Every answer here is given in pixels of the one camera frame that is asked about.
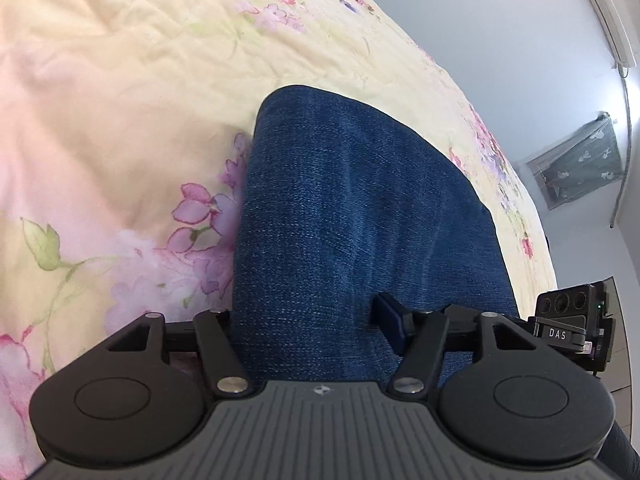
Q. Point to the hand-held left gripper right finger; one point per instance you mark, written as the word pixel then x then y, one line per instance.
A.
pixel 391 317

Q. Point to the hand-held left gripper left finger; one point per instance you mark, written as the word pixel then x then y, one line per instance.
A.
pixel 216 332

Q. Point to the blue denim pants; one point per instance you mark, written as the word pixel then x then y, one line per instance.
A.
pixel 360 220

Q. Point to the white air conditioner pipe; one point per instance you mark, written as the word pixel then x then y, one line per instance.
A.
pixel 625 135

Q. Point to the floral bed sheet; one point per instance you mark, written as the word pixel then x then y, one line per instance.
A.
pixel 125 135

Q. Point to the white air conditioner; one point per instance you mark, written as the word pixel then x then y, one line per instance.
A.
pixel 607 5

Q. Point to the grey patterned wall hanging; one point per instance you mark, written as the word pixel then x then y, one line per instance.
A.
pixel 580 160

